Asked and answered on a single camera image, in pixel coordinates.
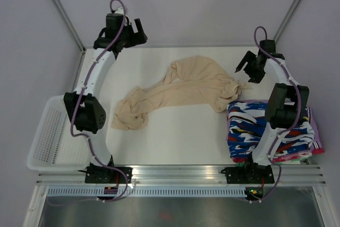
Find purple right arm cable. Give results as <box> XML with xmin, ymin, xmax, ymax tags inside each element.
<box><xmin>233</xmin><ymin>26</ymin><xmax>302</xmax><ymax>204</ymax></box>

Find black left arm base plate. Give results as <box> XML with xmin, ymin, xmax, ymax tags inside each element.
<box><xmin>84</xmin><ymin>165</ymin><xmax>133</xmax><ymax>184</ymax></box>

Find right aluminium frame post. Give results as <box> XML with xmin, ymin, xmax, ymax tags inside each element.
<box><xmin>272</xmin><ymin>0</ymin><xmax>303</xmax><ymax>42</ymax></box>

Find aluminium frame post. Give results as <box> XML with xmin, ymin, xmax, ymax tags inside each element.
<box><xmin>51</xmin><ymin>0</ymin><xmax>86</xmax><ymax>53</ymax></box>
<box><xmin>272</xmin><ymin>0</ymin><xmax>303</xmax><ymax>42</ymax></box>

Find white perforated plastic basket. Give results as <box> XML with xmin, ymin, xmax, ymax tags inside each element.
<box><xmin>27</xmin><ymin>95</ymin><xmax>91</xmax><ymax>172</ymax></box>

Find folded clothes stack underneath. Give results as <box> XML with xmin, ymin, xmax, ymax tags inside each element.
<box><xmin>225</xmin><ymin>100</ymin><xmax>325</xmax><ymax>164</ymax></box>

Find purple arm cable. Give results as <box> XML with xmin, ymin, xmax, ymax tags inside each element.
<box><xmin>233</xmin><ymin>26</ymin><xmax>302</xmax><ymax>204</ymax></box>
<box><xmin>45</xmin><ymin>0</ymin><xmax>129</xmax><ymax>207</ymax></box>

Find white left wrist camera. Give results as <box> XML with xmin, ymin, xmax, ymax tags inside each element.
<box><xmin>112</xmin><ymin>7</ymin><xmax>125</xmax><ymax>15</ymax></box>

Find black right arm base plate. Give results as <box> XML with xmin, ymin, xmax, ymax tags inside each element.
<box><xmin>221</xmin><ymin>166</ymin><xmax>275</xmax><ymax>184</ymax></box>

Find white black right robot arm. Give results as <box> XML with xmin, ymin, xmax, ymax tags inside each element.
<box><xmin>235</xmin><ymin>39</ymin><xmax>309</xmax><ymax>166</ymax></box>

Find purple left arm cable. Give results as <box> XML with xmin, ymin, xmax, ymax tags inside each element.
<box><xmin>45</xmin><ymin>0</ymin><xmax>129</xmax><ymax>207</ymax></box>

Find beige trousers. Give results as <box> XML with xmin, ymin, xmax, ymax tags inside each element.
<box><xmin>111</xmin><ymin>56</ymin><xmax>251</xmax><ymax>130</ymax></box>

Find left aluminium frame post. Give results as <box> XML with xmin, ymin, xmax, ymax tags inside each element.
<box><xmin>51</xmin><ymin>0</ymin><xmax>86</xmax><ymax>53</ymax></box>

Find blue patterned folded trousers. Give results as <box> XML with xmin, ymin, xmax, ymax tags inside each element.
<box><xmin>225</xmin><ymin>100</ymin><xmax>319</xmax><ymax>163</ymax></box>

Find white slotted cable duct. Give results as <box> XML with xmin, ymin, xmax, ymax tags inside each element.
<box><xmin>47</xmin><ymin>186</ymin><xmax>246</xmax><ymax>198</ymax></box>

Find aluminium mounting rail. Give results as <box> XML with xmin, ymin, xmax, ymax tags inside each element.
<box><xmin>36</xmin><ymin>164</ymin><xmax>326</xmax><ymax>187</ymax></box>

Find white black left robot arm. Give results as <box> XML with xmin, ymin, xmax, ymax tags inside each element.
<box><xmin>63</xmin><ymin>12</ymin><xmax>148</xmax><ymax>183</ymax></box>

